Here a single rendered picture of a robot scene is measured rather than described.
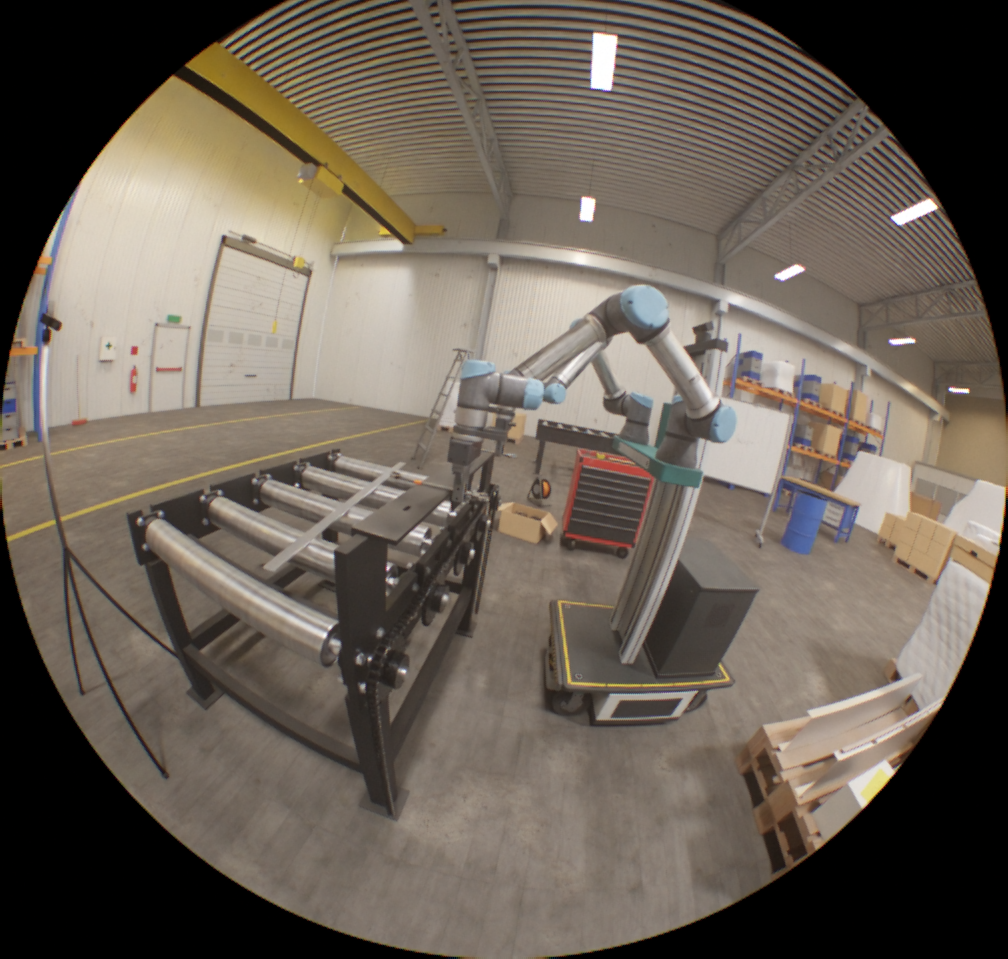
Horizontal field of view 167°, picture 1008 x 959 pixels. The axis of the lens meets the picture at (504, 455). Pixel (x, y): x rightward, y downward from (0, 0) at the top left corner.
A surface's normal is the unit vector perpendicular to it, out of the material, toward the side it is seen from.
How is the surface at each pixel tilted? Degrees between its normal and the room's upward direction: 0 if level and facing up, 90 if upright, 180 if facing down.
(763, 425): 90
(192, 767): 0
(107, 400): 90
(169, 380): 90
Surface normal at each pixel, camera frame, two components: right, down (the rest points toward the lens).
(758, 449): -0.54, 0.07
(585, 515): -0.15, 0.17
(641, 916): 0.17, -0.97
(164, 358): 0.97, 0.19
